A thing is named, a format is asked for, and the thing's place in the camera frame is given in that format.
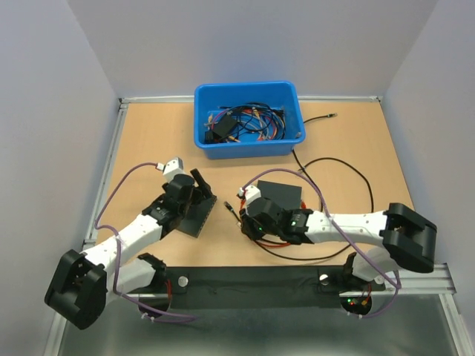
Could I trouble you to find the tangled cables in bin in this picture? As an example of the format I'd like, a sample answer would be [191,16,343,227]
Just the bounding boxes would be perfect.
[203,103,289,144]

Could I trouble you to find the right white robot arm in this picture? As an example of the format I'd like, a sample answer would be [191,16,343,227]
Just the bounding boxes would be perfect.
[240,197,437,289]

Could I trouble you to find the black power adapter in bin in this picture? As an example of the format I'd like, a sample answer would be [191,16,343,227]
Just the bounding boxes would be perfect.
[204,116,238,144]

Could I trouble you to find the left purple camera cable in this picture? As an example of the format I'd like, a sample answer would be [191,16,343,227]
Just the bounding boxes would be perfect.
[94,162,197,323]

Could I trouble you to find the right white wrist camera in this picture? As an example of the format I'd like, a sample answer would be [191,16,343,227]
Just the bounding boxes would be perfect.
[237,185,261,204]

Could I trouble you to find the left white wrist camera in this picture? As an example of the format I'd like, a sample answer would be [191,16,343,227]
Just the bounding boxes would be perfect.
[155,156,184,182]

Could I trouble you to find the blue plastic bin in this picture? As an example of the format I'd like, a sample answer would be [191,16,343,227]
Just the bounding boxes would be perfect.
[194,81,306,159]

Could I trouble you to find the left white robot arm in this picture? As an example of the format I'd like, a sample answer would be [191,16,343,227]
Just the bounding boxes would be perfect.
[44,169,214,330]

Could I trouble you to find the black ethernet cable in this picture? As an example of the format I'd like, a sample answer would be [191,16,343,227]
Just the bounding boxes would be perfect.
[223,112,374,260]

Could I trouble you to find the front aluminium frame rail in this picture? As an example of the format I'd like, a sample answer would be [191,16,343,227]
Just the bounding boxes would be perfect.
[128,266,455,295]

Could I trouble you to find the aluminium table edge rail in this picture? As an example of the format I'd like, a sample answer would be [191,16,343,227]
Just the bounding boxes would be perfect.
[82,98,128,248]

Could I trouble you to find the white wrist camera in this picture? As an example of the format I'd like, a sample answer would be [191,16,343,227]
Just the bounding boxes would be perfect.
[237,185,261,204]
[155,156,184,182]

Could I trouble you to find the purple camera cable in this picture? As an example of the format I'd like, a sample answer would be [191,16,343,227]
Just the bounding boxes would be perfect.
[240,168,404,320]
[94,162,197,323]

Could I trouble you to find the black network switch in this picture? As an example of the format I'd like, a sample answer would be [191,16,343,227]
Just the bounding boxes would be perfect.
[257,180,302,210]
[177,195,217,238]

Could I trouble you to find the red ethernet cable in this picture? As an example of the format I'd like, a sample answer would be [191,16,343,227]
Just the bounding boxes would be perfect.
[237,198,312,248]

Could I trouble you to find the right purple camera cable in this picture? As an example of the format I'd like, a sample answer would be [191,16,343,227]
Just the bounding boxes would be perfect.
[240,168,404,320]

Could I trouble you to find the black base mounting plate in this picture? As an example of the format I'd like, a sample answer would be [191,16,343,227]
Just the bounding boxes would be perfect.
[131,265,369,310]

